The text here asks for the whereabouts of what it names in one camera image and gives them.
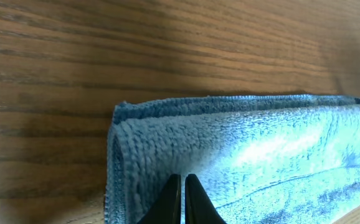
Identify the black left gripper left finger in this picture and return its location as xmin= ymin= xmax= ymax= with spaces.
xmin=138 ymin=174 xmax=181 ymax=224

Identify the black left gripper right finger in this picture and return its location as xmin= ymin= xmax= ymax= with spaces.
xmin=185 ymin=174 xmax=225 ymax=224

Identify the blue microfiber cloth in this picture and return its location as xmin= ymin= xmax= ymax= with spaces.
xmin=105 ymin=95 xmax=360 ymax=223

